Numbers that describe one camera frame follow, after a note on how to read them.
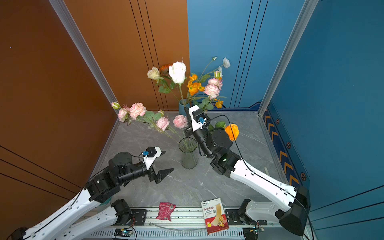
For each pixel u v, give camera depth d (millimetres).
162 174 557
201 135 506
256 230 695
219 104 849
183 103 1037
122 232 708
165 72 907
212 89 654
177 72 404
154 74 790
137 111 582
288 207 386
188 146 810
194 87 815
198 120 446
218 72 678
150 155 526
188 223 727
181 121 723
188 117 468
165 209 750
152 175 561
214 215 710
